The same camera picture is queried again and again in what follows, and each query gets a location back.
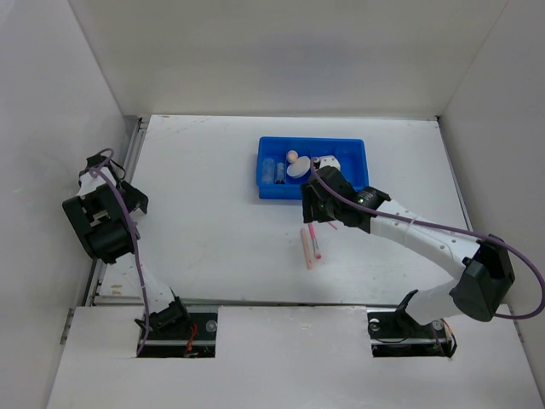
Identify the clear bottle with black cap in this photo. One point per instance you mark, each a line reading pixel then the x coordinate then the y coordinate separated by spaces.
pixel 280 173

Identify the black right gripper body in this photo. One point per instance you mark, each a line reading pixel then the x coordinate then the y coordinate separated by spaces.
pixel 322 211

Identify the round beige powder puff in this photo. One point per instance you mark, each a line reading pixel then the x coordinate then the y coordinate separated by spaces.
pixel 299 167

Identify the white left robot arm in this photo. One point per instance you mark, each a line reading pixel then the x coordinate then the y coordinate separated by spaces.
pixel 114 241

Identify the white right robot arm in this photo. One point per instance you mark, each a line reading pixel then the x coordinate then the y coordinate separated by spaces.
pixel 480 270

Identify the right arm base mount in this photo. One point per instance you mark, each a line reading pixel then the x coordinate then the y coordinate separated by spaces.
pixel 394 334

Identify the blue plastic organizer tray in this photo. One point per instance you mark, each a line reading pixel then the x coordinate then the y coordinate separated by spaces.
pixel 350 153

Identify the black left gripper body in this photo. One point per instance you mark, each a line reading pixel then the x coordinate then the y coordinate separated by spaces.
pixel 134 198

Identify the beige concealer tube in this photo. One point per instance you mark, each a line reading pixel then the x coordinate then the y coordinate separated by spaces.
pixel 308 252

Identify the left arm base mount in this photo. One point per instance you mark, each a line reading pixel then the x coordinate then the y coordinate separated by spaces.
pixel 180 331

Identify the beige makeup sponge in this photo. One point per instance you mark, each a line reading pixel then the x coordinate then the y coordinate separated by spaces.
pixel 292 156

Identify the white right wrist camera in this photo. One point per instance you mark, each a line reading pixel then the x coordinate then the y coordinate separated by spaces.
pixel 329 161

